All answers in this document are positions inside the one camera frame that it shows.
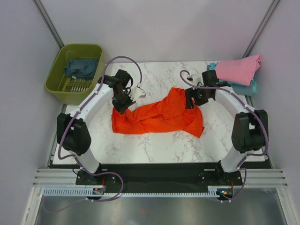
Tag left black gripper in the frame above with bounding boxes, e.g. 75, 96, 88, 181
112, 90, 135, 115

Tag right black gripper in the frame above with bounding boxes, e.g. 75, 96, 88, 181
184, 84, 211, 110

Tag orange t shirt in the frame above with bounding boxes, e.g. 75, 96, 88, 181
111, 87, 204, 138

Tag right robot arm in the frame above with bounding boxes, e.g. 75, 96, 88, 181
183, 70, 269, 185

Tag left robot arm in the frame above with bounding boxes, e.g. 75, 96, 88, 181
57, 69, 135, 184

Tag teal folded t shirt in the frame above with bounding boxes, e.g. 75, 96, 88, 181
207, 62, 257, 96

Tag pink folded t shirt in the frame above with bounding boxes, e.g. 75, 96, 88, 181
215, 55, 261, 86

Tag olive green plastic basket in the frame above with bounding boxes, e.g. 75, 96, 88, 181
45, 44, 105, 105

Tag dark blue crumpled t shirt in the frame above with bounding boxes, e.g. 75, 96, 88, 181
64, 59, 98, 80

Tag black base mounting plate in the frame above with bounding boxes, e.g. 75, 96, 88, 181
76, 163, 242, 190

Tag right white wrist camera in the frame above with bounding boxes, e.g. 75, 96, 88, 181
187, 74, 196, 83

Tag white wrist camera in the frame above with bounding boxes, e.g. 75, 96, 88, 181
187, 74, 196, 83
130, 86, 146, 100

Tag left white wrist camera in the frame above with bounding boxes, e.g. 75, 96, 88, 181
130, 86, 146, 100

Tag light blue cable duct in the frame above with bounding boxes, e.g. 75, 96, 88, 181
43, 185, 223, 197

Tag aluminium rail frame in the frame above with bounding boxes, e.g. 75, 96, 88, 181
22, 163, 298, 225

